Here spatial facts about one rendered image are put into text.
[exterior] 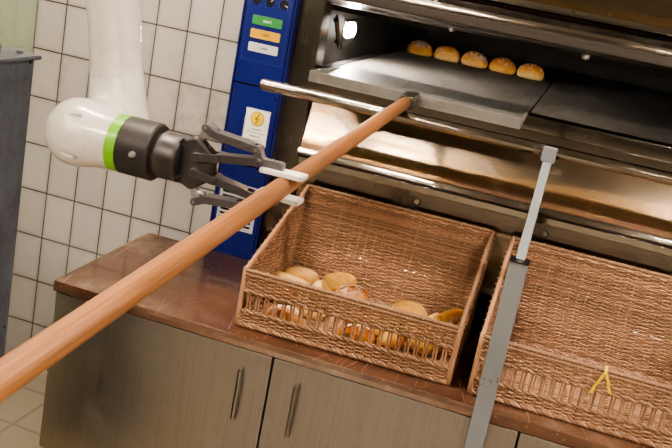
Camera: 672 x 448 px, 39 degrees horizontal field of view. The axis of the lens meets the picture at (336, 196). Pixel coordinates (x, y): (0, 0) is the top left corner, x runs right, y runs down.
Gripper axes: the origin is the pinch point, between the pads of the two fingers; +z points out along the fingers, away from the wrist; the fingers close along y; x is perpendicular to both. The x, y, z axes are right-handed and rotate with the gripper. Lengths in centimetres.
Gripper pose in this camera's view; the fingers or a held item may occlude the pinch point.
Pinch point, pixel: (282, 185)
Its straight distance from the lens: 143.9
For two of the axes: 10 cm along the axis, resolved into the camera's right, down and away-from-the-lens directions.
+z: 9.4, 2.5, -2.2
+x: -2.7, 2.1, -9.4
